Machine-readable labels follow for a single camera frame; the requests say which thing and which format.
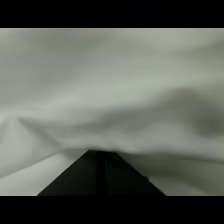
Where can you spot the white T-shirt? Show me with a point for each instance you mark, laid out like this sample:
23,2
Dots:
110,86

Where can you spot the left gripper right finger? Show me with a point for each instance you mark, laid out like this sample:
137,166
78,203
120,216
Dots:
130,180

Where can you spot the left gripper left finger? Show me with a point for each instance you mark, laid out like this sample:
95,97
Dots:
76,180

